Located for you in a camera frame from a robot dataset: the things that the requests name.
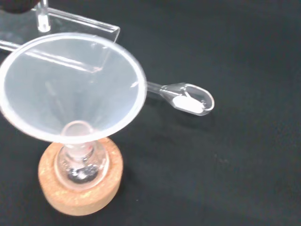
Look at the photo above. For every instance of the black bench cloth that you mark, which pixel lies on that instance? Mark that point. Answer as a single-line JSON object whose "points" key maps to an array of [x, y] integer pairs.
{"points": [[235, 153]]}

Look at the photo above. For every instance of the clear acrylic funnel stand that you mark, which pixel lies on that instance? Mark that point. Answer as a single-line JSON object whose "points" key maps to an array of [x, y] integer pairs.
{"points": [[70, 26]]}

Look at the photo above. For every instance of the translucent plastic funnel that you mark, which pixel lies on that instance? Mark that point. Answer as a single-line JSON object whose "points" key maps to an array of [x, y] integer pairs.
{"points": [[70, 87]]}

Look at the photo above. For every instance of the clear round-bottom flask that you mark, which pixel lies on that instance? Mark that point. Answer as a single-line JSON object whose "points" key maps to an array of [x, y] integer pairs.
{"points": [[81, 164]]}

